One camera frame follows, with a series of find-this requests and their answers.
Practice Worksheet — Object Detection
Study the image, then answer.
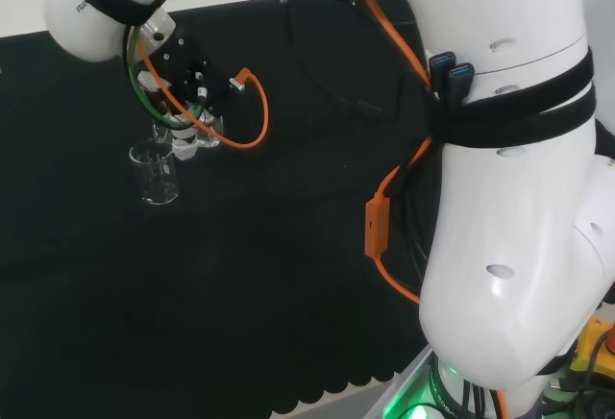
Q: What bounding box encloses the black cable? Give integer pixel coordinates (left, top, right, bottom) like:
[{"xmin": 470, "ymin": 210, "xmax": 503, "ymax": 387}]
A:
[{"xmin": 276, "ymin": 0, "xmax": 386, "ymax": 117}]

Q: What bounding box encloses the black bench cloth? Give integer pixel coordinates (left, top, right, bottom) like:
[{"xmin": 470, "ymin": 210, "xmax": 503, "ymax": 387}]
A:
[{"xmin": 0, "ymin": 0, "xmax": 446, "ymax": 419}]

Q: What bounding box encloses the grey metal base plate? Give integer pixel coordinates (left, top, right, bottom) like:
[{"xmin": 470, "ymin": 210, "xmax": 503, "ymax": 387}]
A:
[{"xmin": 362, "ymin": 345, "xmax": 481, "ymax": 419}]

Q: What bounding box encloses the yellow stop button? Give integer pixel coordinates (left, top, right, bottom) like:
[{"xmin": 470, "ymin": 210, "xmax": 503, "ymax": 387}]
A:
[{"xmin": 569, "ymin": 317, "xmax": 615, "ymax": 384}]

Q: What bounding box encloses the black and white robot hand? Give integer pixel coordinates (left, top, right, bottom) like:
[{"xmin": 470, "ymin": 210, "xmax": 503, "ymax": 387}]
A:
[{"xmin": 136, "ymin": 37, "xmax": 227, "ymax": 160}]

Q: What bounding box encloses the orange cable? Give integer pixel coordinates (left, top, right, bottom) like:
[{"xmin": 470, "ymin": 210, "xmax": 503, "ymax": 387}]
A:
[{"xmin": 135, "ymin": 0, "xmax": 436, "ymax": 306}]

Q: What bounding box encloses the green cable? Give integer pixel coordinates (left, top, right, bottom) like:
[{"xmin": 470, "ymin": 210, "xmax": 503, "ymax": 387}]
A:
[{"xmin": 122, "ymin": 23, "xmax": 203, "ymax": 133}]

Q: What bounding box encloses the black USB plug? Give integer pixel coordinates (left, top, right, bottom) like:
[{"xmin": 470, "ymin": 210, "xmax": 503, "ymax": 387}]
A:
[
  {"xmin": 447, "ymin": 63, "xmax": 478, "ymax": 104},
  {"xmin": 428, "ymin": 51, "xmax": 455, "ymax": 99}
]

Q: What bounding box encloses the tall clear glass beaker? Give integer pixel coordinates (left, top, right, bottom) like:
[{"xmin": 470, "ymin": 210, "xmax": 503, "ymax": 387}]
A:
[{"xmin": 128, "ymin": 141, "xmax": 182, "ymax": 206}]

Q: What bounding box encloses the small clear glass beaker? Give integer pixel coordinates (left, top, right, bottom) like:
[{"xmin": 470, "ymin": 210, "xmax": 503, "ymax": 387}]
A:
[{"xmin": 151, "ymin": 115, "xmax": 226, "ymax": 152}]

